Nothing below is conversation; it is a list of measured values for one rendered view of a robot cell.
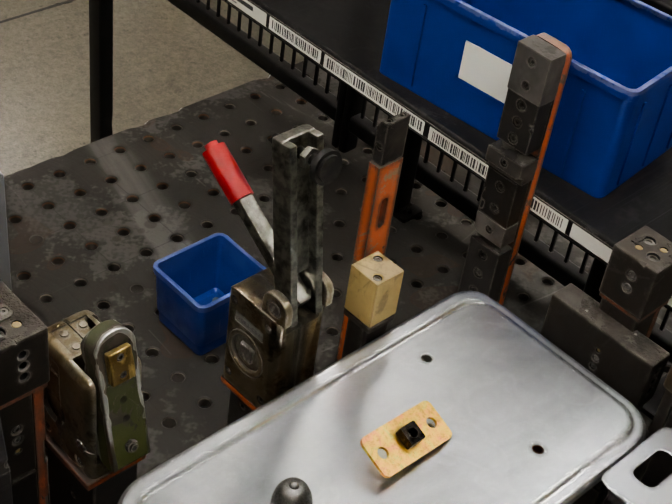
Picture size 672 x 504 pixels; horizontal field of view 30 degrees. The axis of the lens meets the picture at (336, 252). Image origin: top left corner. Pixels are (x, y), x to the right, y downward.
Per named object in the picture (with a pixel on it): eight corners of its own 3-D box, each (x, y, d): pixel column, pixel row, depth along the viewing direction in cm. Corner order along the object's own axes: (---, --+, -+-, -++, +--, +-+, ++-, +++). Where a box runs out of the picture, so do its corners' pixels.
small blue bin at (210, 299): (197, 365, 148) (201, 310, 142) (147, 318, 153) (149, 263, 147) (267, 327, 154) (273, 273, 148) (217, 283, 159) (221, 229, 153)
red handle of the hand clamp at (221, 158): (290, 310, 103) (195, 146, 104) (278, 318, 105) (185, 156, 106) (327, 290, 106) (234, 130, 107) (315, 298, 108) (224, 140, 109)
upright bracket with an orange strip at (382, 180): (320, 507, 134) (387, 125, 102) (312, 499, 135) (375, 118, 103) (340, 493, 136) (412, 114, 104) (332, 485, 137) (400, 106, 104)
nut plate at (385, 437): (385, 480, 98) (392, 474, 98) (357, 441, 99) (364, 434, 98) (452, 436, 104) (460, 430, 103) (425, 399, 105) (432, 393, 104)
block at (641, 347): (573, 564, 132) (653, 366, 113) (489, 492, 138) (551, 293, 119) (590, 550, 134) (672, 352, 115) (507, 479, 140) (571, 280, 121)
